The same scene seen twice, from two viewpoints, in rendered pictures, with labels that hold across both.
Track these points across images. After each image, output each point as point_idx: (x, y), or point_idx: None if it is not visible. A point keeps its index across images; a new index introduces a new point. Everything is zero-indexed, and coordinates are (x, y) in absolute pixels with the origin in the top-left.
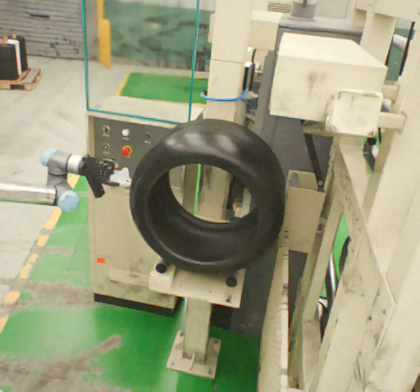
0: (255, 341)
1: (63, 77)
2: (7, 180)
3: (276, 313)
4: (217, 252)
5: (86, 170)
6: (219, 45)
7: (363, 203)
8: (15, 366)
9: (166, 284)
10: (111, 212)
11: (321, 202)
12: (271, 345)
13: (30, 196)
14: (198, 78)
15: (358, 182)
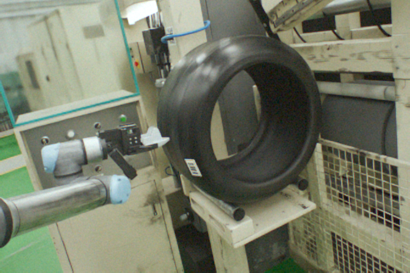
0: (271, 272)
1: None
2: (42, 190)
3: (348, 187)
4: (260, 175)
5: (109, 148)
6: None
7: (396, 30)
8: None
9: (250, 229)
10: (88, 234)
11: None
12: (284, 265)
13: (82, 197)
14: (14, 133)
15: (347, 41)
